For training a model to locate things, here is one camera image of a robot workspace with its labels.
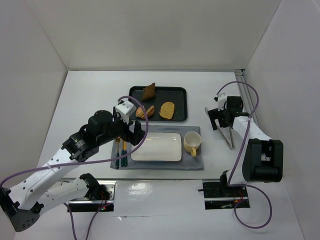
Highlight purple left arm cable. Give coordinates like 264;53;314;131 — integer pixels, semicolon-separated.
0;95;150;240

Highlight round pale bread roll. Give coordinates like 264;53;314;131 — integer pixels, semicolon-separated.
135;107;145;119

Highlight gold knife green handle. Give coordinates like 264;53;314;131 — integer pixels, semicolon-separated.
121;141;128;167

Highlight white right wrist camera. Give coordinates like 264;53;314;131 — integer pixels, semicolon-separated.
214;93;228;111

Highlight tan seeded bread slice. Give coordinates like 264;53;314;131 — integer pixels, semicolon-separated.
159;101;175;120

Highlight gold fork green handle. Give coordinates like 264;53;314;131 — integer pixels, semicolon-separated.
115;137;121;170

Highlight brown crusted bread wedge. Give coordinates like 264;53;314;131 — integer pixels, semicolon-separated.
140;105;155;119

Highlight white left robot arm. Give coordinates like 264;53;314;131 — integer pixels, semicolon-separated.
0;110;148;232

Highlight brown chocolate croissant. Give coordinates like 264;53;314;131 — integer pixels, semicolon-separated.
141;82;156;101

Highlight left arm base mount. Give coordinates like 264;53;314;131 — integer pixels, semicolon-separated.
67;180;116;213

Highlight white rectangular plate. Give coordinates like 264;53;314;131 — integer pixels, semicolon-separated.
131;132;182;162

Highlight silver metal tongs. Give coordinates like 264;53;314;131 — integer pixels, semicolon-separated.
204;106;236;150

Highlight aluminium frame rail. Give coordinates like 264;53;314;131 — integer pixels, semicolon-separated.
234;69;257;113

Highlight yellow ceramic mug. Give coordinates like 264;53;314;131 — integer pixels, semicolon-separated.
183;131;202;158

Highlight black baking tray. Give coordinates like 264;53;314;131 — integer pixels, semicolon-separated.
129;86;188;122

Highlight grey cloth placemat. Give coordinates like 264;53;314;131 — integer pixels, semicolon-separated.
110;125;204;171

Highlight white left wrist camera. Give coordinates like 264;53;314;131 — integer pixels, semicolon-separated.
115;100;137;124

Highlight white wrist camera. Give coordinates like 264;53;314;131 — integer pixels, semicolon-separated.
115;100;137;124
214;93;228;111

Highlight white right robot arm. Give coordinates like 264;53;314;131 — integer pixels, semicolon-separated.
205;93;284;187

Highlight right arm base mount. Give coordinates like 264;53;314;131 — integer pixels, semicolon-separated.
197;181;251;210

